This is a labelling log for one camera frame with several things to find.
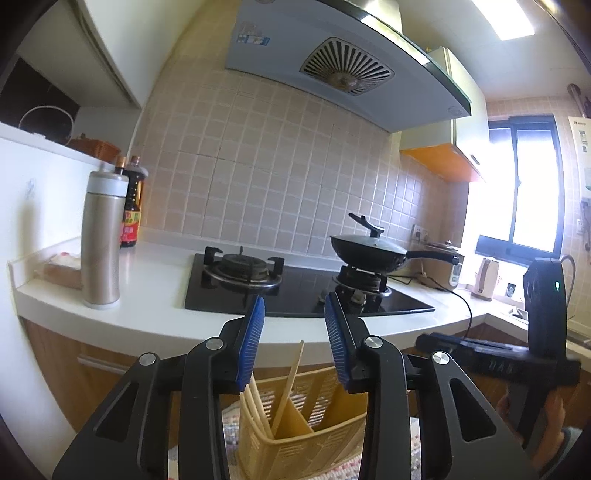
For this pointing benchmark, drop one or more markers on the ceiling light panel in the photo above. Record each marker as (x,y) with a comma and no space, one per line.
(505,18)

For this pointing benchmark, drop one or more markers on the dark soy sauce bottle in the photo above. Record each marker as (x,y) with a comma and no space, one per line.
(132,217)

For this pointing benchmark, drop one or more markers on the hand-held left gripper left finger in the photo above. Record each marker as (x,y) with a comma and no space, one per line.
(251,341)

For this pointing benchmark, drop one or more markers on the person's right forearm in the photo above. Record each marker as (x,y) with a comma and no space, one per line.
(569,447)

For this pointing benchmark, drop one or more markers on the wrapped food package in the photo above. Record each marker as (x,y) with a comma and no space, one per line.
(60,272)

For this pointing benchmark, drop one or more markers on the person's right hand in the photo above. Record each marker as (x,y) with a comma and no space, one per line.
(551,424)

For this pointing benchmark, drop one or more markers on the white water heater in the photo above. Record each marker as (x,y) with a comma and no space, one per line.
(581,157)

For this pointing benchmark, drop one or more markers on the wooden base cabinet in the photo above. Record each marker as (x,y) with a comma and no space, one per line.
(60,369)

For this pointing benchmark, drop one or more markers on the yellow plastic utensil basket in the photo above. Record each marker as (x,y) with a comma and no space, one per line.
(300,454)

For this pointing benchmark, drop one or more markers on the small dark cup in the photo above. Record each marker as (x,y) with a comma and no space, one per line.
(511,290)

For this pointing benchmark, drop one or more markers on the cream and orange wall cabinet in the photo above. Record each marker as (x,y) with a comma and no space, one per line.
(443,152)

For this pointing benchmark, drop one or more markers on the white wall switch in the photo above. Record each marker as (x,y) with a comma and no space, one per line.
(581,228)

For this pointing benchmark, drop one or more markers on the silver rice cooker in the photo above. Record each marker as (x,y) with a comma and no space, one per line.
(443,272)

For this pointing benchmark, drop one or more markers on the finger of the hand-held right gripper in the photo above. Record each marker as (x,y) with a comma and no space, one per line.
(441,344)

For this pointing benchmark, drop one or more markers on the white range hood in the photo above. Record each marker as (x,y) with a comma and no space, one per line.
(277,46)

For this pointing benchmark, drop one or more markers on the white wall cabinet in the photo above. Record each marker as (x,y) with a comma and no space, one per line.
(115,37)

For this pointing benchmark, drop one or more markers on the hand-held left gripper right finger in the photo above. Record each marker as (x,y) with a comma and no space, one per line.
(334,341)

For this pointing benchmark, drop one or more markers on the glass wok lid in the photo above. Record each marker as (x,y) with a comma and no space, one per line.
(364,240)

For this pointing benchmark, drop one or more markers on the wall socket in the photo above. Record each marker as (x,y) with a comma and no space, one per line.
(419,232)

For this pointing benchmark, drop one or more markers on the black gas stove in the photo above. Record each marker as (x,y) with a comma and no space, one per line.
(300,290)

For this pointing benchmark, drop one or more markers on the champagne thermos bottle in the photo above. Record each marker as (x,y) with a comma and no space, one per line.
(102,240)

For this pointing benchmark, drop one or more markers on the brown wicker basket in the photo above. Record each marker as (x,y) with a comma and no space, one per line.
(94,147)

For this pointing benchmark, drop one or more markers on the white electric kettle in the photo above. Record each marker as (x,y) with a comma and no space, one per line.
(485,279)

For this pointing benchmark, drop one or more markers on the black wok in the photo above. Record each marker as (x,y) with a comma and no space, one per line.
(369,261)

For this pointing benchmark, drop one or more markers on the dark framed window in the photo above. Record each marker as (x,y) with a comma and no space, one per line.
(501,184)

